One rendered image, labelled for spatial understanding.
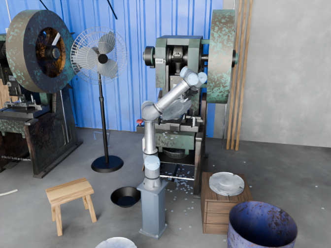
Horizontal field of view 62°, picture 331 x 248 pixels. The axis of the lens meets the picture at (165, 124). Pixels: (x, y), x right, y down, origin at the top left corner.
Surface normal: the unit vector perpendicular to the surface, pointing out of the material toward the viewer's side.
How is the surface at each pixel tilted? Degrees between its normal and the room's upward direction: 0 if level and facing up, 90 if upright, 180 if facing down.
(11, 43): 71
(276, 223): 88
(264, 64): 90
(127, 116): 90
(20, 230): 0
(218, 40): 62
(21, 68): 104
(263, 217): 88
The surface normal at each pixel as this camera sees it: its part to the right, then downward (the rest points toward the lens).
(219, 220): -0.07, 0.38
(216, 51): -0.18, 0.10
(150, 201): -0.47, 0.33
